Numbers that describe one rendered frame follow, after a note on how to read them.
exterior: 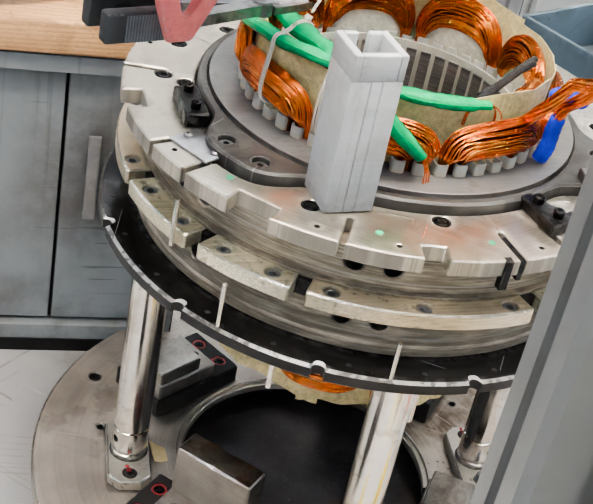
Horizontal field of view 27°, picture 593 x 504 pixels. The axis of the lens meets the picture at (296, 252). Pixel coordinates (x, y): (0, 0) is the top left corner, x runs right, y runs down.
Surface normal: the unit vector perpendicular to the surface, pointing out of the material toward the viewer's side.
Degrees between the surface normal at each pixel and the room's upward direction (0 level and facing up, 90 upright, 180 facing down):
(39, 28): 90
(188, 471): 90
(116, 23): 90
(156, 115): 0
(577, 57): 90
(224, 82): 0
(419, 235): 0
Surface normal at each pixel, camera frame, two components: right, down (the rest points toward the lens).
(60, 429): 0.18, -0.82
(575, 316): -0.98, -0.18
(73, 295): 0.18, 0.58
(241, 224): -0.56, 0.38
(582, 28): 0.61, 0.53
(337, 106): -0.93, 0.06
